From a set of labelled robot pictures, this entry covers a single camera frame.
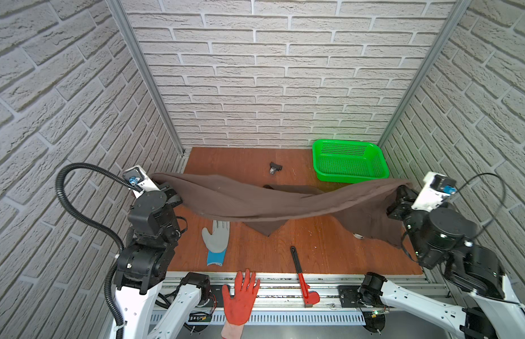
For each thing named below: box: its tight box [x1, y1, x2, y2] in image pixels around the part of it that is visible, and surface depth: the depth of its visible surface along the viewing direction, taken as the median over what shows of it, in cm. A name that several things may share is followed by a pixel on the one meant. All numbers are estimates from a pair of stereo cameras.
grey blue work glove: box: [201, 220, 231, 267], surface depth 89 cm
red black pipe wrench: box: [290, 245, 321, 308], surface depth 76 cm
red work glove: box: [220, 269, 261, 339], surface depth 72 cm
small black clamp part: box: [268, 161, 283, 175], surface depth 112 cm
